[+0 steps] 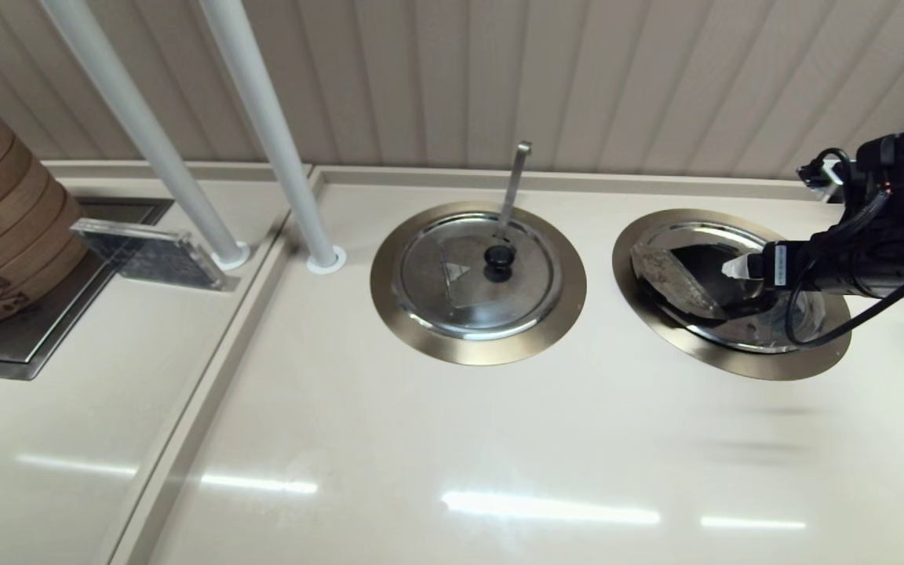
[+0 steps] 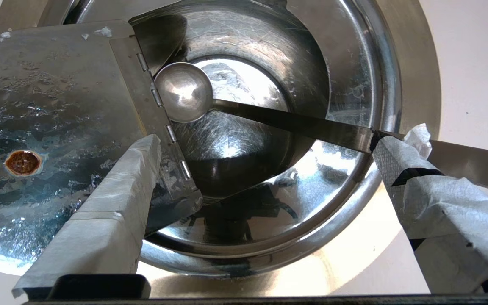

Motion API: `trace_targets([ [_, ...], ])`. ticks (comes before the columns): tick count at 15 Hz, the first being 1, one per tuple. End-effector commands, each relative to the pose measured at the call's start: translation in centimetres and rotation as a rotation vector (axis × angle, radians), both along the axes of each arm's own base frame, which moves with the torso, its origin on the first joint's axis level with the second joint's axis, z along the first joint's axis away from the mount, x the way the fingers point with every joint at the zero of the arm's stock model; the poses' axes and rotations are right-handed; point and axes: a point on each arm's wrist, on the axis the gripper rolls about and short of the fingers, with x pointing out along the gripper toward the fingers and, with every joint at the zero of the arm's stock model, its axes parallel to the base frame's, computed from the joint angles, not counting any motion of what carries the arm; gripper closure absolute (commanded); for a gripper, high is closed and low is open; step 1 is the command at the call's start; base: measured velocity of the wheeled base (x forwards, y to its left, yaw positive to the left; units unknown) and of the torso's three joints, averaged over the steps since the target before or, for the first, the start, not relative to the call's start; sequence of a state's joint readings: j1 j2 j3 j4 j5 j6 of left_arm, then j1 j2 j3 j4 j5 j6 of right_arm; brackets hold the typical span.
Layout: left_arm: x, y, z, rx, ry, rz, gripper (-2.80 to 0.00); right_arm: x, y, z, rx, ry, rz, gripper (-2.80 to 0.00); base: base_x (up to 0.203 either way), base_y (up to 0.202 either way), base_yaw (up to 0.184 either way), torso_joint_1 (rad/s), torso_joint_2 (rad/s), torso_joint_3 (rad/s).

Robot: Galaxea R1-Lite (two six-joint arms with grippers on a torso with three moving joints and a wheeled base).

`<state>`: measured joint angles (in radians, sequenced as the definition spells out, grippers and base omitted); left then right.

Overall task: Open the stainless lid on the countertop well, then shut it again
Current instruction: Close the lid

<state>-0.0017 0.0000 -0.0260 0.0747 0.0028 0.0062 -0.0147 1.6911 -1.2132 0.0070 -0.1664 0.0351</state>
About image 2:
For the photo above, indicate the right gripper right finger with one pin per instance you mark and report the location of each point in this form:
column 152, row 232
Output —
column 447, row 220

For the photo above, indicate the steel hinged lid black knob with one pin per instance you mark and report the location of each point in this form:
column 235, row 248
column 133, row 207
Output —
column 57, row 106

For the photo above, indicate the round steel soup well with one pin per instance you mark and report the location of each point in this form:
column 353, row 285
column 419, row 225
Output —
column 417, row 63

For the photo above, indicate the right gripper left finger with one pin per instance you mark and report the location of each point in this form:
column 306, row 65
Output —
column 112, row 212

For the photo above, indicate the steel pot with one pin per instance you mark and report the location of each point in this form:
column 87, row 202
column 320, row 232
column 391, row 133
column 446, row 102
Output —
column 248, row 84

